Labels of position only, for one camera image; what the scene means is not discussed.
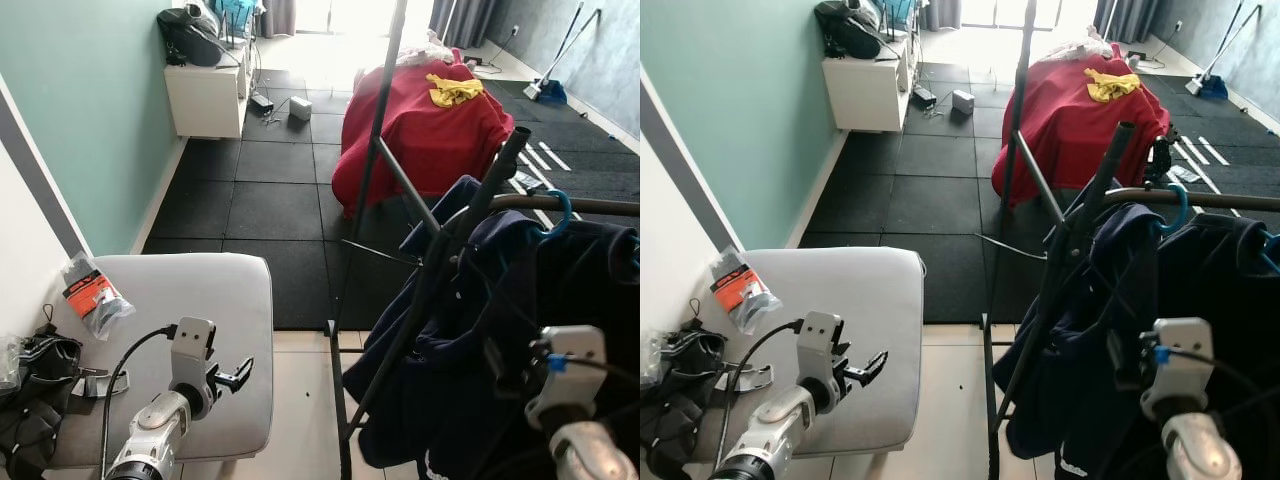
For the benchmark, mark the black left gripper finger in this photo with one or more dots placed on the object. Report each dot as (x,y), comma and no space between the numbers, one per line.
(872,361)
(866,378)
(236,384)
(243,366)

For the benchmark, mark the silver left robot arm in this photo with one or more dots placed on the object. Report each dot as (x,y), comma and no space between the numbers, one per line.
(150,430)
(775,425)

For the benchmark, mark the blue plastic hanger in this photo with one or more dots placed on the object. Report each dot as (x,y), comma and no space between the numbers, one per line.
(568,212)
(1185,208)

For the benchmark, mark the navy shirt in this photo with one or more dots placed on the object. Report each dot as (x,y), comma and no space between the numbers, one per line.
(440,380)
(1080,350)

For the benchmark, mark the grey cushioned ottoman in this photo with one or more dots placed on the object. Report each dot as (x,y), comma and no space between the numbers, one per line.
(870,300)
(200,300)

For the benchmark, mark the dark navy garment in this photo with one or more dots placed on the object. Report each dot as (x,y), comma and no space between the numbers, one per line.
(590,280)
(1230,290)

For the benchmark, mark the orange black packet in plastic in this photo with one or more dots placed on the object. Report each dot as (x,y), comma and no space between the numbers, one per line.
(740,290)
(90,295)

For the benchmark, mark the black metal clothes rack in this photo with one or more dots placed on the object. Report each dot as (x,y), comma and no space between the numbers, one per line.
(503,165)
(1112,160)

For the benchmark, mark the red cloth covered table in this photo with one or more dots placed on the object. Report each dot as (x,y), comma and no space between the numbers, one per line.
(1070,130)
(420,140)

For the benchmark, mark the black power adapter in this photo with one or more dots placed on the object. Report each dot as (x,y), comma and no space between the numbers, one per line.
(262,103)
(924,97)

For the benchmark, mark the small white box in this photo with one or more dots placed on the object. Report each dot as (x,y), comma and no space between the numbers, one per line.
(300,108)
(963,102)

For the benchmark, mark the white cabinet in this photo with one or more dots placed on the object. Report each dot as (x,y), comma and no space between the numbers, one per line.
(205,100)
(865,95)

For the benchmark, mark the yellow cloth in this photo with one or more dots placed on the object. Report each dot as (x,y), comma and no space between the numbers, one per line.
(452,92)
(1110,88)

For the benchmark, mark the mop with blue head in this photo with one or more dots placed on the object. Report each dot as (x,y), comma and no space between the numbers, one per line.
(548,92)
(1212,88)

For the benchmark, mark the grey curtain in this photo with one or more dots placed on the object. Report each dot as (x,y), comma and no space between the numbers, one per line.
(278,15)
(940,12)
(465,20)
(1125,15)

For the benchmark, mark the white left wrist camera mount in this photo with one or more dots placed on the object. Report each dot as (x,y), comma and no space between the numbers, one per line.
(192,345)
(820,340)

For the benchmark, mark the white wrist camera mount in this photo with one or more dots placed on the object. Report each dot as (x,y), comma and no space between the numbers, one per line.
(192,345)
(570,350)
(820,340)
(1180,345)

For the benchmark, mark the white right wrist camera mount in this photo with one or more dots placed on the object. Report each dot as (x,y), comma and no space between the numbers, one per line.
(570,350)
(1180,345)

